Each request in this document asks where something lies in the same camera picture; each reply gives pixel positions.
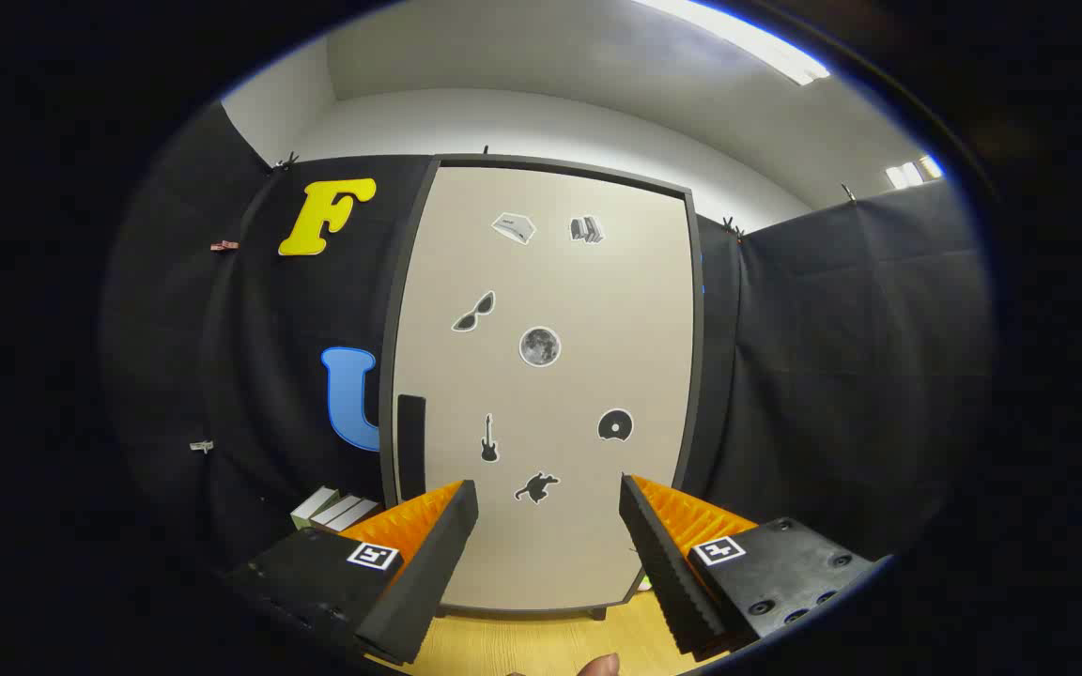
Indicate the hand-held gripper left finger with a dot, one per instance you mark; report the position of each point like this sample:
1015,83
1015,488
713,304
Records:
419,573

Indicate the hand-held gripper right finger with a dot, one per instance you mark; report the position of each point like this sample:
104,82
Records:
668,573

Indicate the green book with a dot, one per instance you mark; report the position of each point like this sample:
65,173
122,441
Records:
314,507

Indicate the dark grey cabinet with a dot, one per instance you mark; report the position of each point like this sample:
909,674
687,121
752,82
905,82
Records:
387,376

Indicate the white clip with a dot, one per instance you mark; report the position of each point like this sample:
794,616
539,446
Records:
201,446

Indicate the black backdrop cloth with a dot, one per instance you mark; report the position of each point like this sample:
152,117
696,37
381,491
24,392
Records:
832,357

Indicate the ceiling light panel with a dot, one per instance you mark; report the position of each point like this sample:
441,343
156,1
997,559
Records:
912,172

